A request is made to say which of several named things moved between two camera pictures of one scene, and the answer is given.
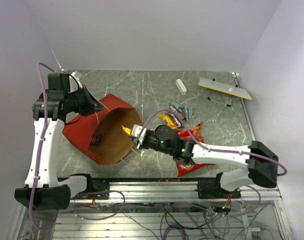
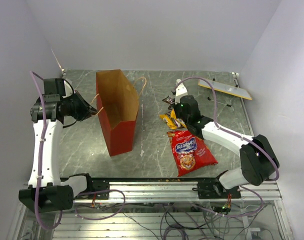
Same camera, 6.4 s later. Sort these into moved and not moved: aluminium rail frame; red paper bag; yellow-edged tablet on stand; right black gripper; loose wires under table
Moved: right black gripper; red paper bag
Not moved: yellow-edged tablet on stand; loose wires under table; aluminium rail frame
